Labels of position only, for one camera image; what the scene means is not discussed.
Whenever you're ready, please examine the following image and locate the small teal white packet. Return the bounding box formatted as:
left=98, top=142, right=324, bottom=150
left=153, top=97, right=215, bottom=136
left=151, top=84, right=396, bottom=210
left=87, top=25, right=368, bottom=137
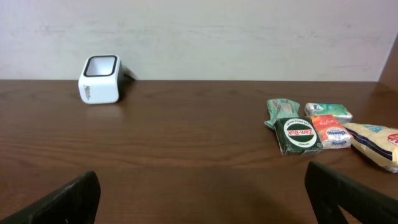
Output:
left=304, top=103, right=353, bottom=124

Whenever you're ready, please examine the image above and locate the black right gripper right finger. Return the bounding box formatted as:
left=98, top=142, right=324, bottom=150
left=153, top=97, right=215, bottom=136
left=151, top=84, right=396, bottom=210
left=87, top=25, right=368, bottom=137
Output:
left=305, top=161, right=397, bottom=223

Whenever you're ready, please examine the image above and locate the orange snack packet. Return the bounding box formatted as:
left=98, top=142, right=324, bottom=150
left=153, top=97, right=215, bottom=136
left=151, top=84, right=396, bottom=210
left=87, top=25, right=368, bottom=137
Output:
left=310, top=115, right=353, bottom=149

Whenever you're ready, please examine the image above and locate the green snack packet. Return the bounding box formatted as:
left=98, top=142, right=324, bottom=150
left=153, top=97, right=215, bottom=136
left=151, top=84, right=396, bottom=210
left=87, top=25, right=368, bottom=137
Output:
left=264, top=98, right=300, bottom=129

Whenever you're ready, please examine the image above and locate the white blue snack bag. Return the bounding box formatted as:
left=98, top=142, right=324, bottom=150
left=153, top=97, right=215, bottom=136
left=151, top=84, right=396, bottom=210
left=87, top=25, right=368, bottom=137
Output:
left=343, top=123, right=397, bottom=173

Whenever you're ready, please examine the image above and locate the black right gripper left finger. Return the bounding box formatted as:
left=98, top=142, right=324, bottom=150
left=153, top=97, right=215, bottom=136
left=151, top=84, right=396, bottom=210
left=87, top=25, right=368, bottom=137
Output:
left=1, top=170, right=101, bottom=224

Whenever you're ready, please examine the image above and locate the white barcode scanner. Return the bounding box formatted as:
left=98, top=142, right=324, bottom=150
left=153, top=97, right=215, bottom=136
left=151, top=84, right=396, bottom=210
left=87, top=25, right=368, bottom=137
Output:
left=78, top=54, right=135, bottom=105

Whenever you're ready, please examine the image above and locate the round white red lid cup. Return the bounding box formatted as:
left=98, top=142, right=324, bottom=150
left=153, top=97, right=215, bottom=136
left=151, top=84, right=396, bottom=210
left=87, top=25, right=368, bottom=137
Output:
left=274, top=118, right=323, bottom=156

